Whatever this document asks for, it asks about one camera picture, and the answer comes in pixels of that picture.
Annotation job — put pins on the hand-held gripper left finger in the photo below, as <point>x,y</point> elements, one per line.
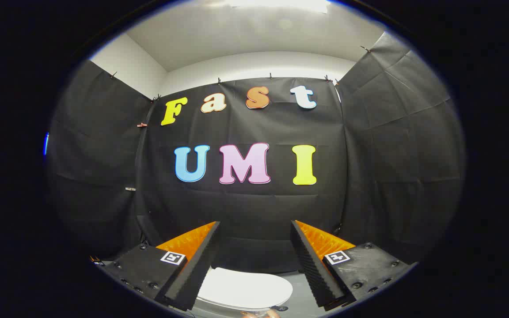
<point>201,265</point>

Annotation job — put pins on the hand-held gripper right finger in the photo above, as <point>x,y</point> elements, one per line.
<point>312,265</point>

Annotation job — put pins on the black backdrop cloth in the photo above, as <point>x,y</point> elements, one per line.
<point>254,207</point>

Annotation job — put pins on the ceiling light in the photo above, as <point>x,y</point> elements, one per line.
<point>281,4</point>

